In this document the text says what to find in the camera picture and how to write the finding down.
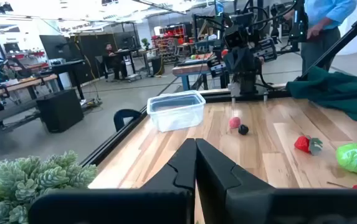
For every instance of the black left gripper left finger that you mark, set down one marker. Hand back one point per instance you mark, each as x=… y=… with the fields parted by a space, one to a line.
x=153 y=205

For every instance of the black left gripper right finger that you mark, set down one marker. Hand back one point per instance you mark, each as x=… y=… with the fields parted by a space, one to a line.
x=259 y=205

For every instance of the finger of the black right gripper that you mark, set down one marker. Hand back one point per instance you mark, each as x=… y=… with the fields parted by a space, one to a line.
x=232 y=63
x=254 y=56

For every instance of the pink toy raspberry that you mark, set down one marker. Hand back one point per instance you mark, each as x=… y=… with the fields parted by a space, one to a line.
x=234 y=122

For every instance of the black toy blackberry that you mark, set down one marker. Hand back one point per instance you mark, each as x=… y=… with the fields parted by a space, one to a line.
x=243 y=129

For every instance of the red toy strawberry with leaf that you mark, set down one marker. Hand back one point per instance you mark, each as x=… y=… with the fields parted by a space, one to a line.
x=302 y=144

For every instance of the light green toy cabbage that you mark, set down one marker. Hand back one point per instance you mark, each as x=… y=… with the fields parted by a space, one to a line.
x=355 y=157

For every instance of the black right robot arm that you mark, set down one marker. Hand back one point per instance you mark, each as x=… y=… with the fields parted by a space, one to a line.
x=243 y=82

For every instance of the background black robot arm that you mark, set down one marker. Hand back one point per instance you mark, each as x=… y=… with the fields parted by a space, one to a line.
x=299 y=21

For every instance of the blue-legged wooden table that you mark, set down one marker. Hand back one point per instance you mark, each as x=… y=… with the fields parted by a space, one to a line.
x=187 y=69

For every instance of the standing person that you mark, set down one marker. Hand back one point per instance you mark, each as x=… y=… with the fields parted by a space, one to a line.
x=318 y=53

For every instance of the shelf with red bins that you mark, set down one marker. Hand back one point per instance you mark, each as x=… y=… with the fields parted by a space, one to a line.
x=172 y=37

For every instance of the clear plastic food container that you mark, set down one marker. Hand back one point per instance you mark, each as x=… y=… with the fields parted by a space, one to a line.
x=175 y=115

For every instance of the dark green cloth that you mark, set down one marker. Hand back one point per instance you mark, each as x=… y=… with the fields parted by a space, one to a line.
x=331 y=90

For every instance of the dark rounded chair back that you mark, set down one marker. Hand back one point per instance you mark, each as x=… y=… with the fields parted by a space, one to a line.
x=127 y=112

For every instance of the seated person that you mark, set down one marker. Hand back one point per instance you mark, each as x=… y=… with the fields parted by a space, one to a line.
x=112 y=59

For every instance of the potted green succulent plant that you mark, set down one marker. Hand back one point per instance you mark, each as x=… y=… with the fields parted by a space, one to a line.
x=25 y=186

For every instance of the black floor cabinet box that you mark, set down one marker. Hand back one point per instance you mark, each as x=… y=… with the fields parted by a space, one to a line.
x=59 y=110

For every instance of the dark partition panel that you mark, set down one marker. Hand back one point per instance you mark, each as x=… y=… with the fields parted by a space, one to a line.
x=94 y=46

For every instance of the black standing desk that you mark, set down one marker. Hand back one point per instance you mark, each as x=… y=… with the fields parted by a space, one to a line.
x=67 y=63

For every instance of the black desk monitor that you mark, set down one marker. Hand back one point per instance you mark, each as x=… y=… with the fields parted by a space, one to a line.
x=55 y=46

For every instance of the wooden workbench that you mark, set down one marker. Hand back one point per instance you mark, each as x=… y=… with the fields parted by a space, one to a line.
x=16 y=85

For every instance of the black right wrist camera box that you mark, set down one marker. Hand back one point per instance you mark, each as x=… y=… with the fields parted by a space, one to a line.
x=235 y=35

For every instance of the black table edge rail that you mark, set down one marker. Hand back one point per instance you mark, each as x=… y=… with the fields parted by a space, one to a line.
x=116 y=140

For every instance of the black rig frame strut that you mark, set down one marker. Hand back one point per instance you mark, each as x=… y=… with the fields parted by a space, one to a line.
x=337 y=46

